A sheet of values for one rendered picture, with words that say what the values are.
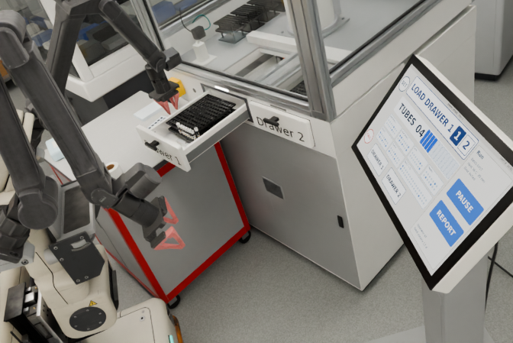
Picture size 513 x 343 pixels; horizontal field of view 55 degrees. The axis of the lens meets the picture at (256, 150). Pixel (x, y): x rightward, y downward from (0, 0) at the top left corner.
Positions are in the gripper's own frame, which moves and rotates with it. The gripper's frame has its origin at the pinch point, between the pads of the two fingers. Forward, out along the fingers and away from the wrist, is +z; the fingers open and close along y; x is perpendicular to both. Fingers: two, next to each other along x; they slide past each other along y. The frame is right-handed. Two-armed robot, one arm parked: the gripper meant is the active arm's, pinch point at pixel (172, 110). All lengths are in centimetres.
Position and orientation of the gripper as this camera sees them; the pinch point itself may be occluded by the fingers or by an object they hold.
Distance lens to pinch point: 183.5
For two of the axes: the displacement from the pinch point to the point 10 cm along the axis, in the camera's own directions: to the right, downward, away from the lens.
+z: 2.5, 7.6, 6.1
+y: -7.0, 5.7, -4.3
